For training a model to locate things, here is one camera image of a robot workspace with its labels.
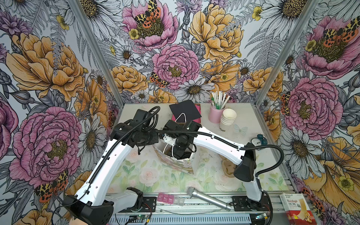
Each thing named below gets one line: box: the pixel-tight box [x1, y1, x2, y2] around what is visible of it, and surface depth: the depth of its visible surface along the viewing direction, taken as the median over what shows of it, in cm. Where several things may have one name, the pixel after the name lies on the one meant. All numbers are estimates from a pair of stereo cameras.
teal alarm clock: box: [250, 134, 268, 147], surface depth 93 cm
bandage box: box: [279, 192, 318, 225], surface depth 71 cm
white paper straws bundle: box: [210, 90, 231, 110], surface depth 104 cm
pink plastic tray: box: [157, 192, 185, 207], surface depth 76 cm
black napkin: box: [168, 99, 202, 123], surface depth 115 cm
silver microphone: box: [187, 186, 232, 211], surface depth 76 cm
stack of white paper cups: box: [220, 108, 237, 126], surface depth 96 cm
